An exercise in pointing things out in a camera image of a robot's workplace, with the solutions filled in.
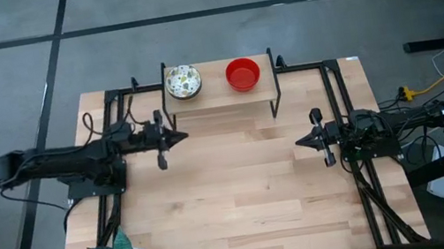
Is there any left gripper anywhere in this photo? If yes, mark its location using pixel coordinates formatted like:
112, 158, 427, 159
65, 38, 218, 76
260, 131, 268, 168
126, 106, 193, 175

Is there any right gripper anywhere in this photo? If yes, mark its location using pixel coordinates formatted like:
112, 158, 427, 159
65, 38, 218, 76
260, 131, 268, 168
290, 103, 357, 172

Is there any yellow pear-print ceramic bowl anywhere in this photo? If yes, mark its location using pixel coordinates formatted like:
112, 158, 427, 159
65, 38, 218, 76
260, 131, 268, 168
162, 61, 206, 103

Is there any red plastic mini bowl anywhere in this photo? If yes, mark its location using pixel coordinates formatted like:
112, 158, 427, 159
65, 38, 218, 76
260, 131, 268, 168
222, 55, 264, 95

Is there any wooden shelf with black legs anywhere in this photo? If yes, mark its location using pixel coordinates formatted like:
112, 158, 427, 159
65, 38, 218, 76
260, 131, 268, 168
154, 44, 287, 137

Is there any yellow power splitter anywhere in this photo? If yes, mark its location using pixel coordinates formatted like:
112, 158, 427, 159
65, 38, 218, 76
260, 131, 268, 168
397, 84, 419, 104

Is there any black aluminium table frame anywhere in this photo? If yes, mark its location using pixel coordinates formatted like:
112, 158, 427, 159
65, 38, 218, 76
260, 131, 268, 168
32, 34, 432, 249

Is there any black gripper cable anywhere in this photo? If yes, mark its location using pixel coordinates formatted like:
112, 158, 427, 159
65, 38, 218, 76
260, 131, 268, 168
79, 94, 140, 143

